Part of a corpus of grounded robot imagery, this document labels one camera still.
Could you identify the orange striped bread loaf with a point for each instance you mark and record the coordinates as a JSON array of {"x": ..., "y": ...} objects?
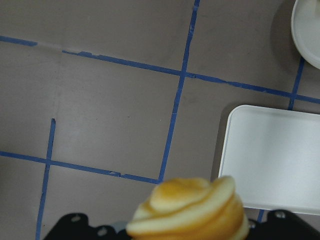
[{"x": 191, "y": 209}]

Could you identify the white rectangular tray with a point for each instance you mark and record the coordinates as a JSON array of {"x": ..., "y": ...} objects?
[{"x": 274, "y": 157}]

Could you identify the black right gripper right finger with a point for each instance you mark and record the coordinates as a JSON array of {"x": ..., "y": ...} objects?
[{"x": 282, "y": 225}]

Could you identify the cream round plate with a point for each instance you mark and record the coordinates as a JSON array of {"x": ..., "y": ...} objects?
[{"x": 305, "y": 30}]

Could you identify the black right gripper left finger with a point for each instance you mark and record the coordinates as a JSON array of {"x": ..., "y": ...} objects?
[{"x": 75, "y": 226}]

